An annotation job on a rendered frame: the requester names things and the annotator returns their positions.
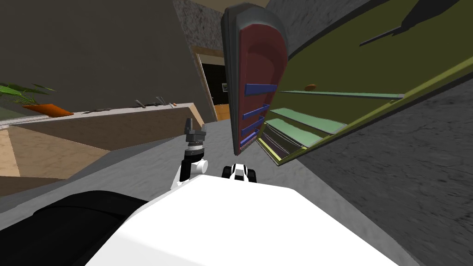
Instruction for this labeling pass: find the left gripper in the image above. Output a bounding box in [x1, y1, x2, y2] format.
[183, 118, 207, 148]

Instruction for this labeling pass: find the grey fridge door red inside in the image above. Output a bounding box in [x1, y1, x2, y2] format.
[220, 3, 289, 157]

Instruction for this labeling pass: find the beige kitchen counter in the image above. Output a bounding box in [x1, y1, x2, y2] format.
[0, 83, 205, 197]

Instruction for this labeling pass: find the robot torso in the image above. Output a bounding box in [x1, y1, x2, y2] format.
[85, 162, 400, 266]

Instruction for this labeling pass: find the olive green open fridge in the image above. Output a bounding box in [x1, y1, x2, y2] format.
[255, 0, 473, 167]

